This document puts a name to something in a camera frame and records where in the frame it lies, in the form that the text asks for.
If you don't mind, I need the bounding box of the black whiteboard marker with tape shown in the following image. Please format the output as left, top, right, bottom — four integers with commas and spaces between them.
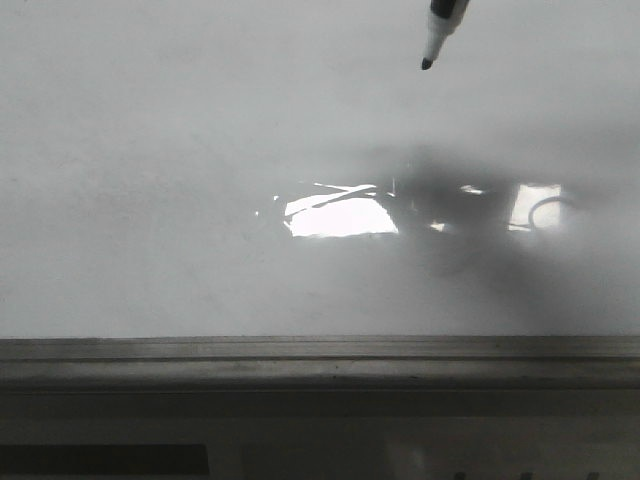
421, 0, 469, 71

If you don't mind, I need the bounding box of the white whiteboard with aluminium frame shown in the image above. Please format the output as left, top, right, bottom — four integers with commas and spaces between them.
1, 1, 639, 391

